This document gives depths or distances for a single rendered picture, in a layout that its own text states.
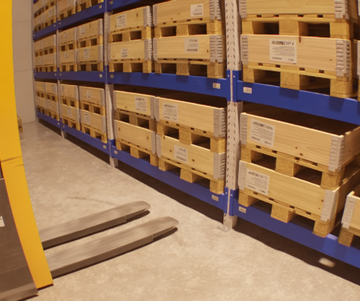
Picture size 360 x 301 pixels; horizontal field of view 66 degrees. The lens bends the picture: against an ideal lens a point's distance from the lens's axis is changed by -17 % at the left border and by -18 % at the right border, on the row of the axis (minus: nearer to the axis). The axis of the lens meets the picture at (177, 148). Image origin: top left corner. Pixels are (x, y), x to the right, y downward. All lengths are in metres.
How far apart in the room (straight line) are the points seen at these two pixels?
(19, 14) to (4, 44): 6.10
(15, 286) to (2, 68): 1.28
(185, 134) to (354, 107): 1.51
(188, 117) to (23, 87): 5.57
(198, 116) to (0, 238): 1.75
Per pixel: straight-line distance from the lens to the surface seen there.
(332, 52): 1.88
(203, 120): 2.56
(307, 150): 2.01
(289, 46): 2.03
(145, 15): 3.13
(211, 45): 2.44
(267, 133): 2.17
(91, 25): 4.27
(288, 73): 2.04
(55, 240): 2.56
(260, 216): 2.43
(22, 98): 7.73
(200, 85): 2.57
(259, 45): 2.16
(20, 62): 7.69
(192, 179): 2.83
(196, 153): 2.70
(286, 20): 2.06
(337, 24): 1.89
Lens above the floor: 1.40
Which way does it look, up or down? 17 degrees down
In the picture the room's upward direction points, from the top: 1 degrees counter-clockwise
